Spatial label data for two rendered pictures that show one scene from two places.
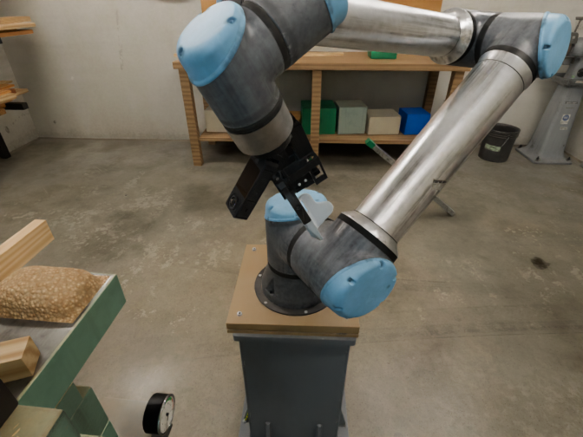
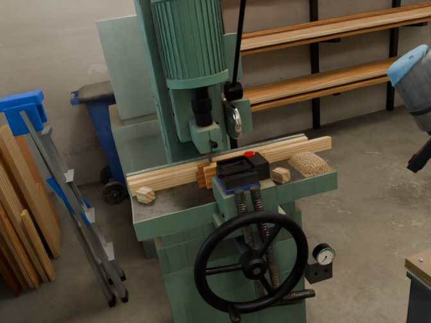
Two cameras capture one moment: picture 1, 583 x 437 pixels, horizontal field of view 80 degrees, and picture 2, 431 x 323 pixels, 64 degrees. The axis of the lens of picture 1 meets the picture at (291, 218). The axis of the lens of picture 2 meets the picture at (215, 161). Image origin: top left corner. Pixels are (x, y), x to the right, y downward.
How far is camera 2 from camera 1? 55 cm
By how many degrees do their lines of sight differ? 64
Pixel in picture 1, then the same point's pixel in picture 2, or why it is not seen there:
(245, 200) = (414, 159)
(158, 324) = (399, 266)
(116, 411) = (312, 245)
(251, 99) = (415, 97)
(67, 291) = (312, 165)
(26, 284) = (303, 156)
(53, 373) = (289, 189)
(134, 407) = not seen: hidden behind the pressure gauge
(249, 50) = (418, 72)
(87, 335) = (309, 186)
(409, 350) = not seen: outside the picture
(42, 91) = not seen: outside the picture
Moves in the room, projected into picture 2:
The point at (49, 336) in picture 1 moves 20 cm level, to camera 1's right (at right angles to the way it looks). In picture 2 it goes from (296, 177) to (341, 207)
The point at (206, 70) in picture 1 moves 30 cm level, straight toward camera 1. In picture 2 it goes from (392, 79) to (292, 116)
